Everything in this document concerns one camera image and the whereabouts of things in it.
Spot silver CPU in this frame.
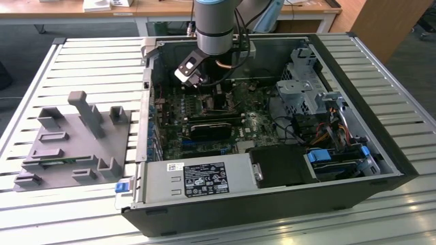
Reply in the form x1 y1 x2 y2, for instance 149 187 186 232
202 98 236 110

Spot green motherboard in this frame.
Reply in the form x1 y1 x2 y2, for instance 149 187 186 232
149 81 296 162

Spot silver metal drive cage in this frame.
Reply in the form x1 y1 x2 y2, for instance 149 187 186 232
274 47 345 116

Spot black graphics card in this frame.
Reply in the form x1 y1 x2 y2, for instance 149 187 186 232
186 121 233 143

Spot wooden desk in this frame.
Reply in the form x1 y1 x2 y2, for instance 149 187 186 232
0 0 344 35

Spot black plastic shroud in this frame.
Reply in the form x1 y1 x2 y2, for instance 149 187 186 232
246 145 321 190

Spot hard disk in blue carrier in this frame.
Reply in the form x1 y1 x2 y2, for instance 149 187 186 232
304 148 366 179

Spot silver power supply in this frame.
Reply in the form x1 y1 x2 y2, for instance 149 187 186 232
130 154 260 205

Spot plain white box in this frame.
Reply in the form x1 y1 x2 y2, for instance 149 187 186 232
82 0 113 13

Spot grey parts rack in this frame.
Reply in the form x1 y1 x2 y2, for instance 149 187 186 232
12 90 133 192

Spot wooden cabinet panel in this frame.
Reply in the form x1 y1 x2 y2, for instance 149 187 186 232
328 0 436 66

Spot green RAM stick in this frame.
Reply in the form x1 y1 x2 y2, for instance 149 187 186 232
38 158 78 166

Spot black PC case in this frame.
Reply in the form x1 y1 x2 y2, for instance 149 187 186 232
120 32 420 238

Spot black chair base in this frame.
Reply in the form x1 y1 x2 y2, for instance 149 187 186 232
417 15 436 41

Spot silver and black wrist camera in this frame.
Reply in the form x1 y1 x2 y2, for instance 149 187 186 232
173 50 208 89

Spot yellow red power wires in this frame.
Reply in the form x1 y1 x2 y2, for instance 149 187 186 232
314 109 353 149

